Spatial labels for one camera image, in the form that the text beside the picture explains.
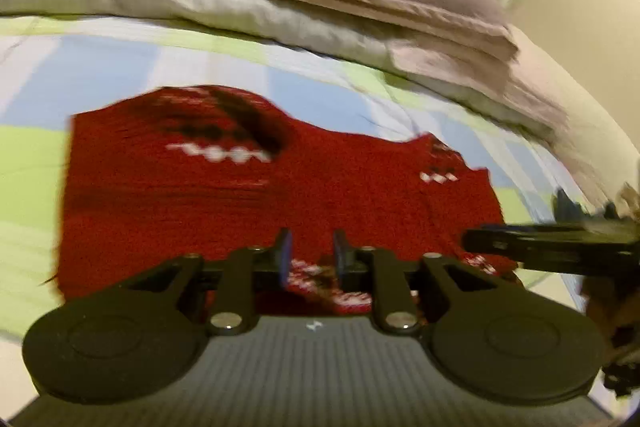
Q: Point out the red knitted sweater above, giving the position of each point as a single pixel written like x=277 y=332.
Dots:
x=200 y=207

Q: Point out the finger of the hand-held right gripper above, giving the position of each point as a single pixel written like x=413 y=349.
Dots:
x=540 y=246
x=567 y=207

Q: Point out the blue green checkered bed sheet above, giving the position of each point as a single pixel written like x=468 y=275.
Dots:
x=40 y=72

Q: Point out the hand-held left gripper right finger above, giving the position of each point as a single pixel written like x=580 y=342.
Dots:
x=341 y=257

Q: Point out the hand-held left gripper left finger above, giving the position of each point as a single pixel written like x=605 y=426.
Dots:
x=283 y=257

